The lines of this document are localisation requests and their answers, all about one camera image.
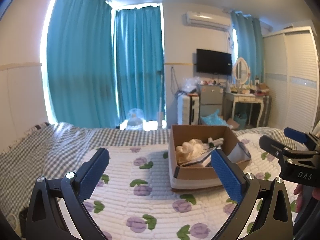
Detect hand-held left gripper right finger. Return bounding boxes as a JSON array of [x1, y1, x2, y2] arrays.
[[211, 149, 293, 240]]

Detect thin hanging cable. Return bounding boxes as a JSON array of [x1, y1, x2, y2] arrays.
[[170, 66, 179, 93]]

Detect white pouch with blue trim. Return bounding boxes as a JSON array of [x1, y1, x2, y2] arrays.
[[228, 142, 251, 165]]

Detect white louvered wardrobe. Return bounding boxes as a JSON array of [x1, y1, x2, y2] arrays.
[[262, 26, 320, 133]]

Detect wide teal curtain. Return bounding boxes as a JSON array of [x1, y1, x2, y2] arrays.
[[46, 0, 119, 129]]

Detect clear plastic bag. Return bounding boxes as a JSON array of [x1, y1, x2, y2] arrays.
[[179, 77, 200, 94]]

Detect cluster of cosmetics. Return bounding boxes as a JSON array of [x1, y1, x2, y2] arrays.
[[229, 77, 271, 97]]

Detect blue-edged cotton pad pack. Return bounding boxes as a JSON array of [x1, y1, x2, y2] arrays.
[[180, 147, 218, 168]]

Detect white floor stand pole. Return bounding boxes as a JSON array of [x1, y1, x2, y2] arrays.
[[156, 70, 166, 130]]

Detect flat brown cardboard piece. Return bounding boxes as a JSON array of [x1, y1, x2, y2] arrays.
[[226, 119, 240, 131]]

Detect white dressing table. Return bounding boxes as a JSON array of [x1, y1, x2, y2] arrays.
[[224, 91, 272, 128]]

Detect narrow teal curtain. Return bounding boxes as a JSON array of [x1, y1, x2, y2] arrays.
[[230, 10, 265, 86]]

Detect white drawer cabinet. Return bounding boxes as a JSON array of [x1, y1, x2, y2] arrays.
[[177, 95, 200, 126]]

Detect black wall television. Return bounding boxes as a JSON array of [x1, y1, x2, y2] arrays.
[[196, 49, 232, 76]]

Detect teal storage basket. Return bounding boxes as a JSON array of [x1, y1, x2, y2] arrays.
[[234, 112, 248, 128]]

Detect cream mesh bath sponge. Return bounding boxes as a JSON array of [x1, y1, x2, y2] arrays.
[[175, 139, 209, 164]]

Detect white oval vanity mirror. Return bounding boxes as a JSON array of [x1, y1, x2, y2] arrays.
[[232, 57, 251, 86]]

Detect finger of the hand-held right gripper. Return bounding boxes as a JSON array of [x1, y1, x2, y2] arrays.
[[284, 127, 320, 153], [259, 135, 300, 165]]

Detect clear plastic water jug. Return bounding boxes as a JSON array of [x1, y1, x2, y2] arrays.
[[126, 108, 146, 131]]

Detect white socks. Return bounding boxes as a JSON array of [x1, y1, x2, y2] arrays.
[[207, 137, 225, 149]]

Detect white floral quilted blanket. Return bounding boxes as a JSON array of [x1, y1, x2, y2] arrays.
[[54, 132, 302, 240]]

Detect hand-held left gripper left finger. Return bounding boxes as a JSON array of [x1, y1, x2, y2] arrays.
[[26, 147, 110, 240]]

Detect dark object with pale disc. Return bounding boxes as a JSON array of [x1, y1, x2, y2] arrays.
[[7, 206, 28, 236]]

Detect brown cardboard box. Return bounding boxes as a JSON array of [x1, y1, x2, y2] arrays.
[[168, 124, 251, 189]]

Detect person's right hand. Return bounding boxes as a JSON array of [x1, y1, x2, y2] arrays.
[[294, 184, 320, 214]]

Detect grey mini fridge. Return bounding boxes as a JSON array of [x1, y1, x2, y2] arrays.
[[199, 84, 225, 125]]

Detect white air conditioner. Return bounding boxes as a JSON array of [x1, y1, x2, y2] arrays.
[[185, 11, 232, 32]]

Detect blue plastic bag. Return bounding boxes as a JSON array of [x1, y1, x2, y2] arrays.
[[200, 109, 224, 126]]

